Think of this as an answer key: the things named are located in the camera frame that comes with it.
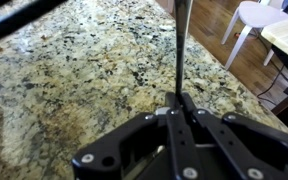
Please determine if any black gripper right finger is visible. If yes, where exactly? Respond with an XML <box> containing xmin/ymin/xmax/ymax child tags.
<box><xmin>180</xmin><ymin>93</ymin><xmax>288</xmax><ymax>180</ymax></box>

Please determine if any silver metal spoon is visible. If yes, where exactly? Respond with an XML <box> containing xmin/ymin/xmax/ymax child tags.
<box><xmin>174</xmin><ymin>0</ymin><xmax>193</xmax><ymax>95</ymax></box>

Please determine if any white plastic chair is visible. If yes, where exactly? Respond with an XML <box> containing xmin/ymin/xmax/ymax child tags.
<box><xmin>221</xmin><ymin>0</ymin><xmax>288</xmax><ymax>70</ymax></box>

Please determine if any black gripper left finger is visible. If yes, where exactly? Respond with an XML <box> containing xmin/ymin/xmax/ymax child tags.
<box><xmin>72</xmin><ymin>92</ymin><xmax>204</xmax><ymax>180</ymax></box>

